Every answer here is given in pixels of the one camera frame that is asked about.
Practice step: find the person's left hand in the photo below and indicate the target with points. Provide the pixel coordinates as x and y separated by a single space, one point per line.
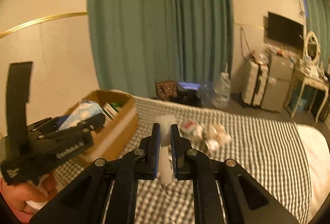
16 196

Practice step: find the dark patterned bag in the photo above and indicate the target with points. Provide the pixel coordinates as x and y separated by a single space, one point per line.
166 89

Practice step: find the grey mini fridge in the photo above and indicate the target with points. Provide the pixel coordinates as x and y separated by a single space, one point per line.
278 82

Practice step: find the white oval vanity mirror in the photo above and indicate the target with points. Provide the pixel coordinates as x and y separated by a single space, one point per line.
312 47

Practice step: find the brown cardboard box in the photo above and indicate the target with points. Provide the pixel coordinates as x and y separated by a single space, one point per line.
113 138

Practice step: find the large clear water bottle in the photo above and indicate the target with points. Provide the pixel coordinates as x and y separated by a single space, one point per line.
222 90

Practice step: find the white dressing table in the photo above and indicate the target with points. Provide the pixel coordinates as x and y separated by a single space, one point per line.
301 75

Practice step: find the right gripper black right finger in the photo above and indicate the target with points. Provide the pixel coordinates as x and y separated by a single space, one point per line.
223 192

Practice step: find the green window curtain right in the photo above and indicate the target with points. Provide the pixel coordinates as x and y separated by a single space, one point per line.
317 20

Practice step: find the white ribbed suitcase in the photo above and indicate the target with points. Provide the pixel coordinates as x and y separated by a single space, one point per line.
254 83

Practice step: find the black wall television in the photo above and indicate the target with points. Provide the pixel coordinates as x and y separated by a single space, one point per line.
285 31

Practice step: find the green checkered table cloth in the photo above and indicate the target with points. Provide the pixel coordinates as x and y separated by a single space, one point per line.
271 151

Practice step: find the white hair dryer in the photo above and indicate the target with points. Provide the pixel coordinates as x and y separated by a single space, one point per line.
164 167

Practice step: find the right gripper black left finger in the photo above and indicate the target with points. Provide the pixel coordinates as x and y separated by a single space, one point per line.
105 192

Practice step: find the red white sachet packet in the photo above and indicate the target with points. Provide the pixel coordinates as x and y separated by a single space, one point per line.
192 131

